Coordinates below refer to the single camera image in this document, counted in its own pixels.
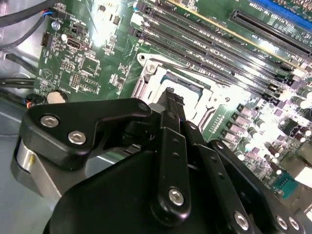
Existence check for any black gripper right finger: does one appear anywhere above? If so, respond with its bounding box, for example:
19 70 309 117
175 95 307 234

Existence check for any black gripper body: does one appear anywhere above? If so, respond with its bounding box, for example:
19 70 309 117
42 150 232 234

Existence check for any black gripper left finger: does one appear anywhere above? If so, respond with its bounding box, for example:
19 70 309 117
20 87 193 222

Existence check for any metal socket cover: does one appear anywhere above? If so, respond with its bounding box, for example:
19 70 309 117
142 62 221 117

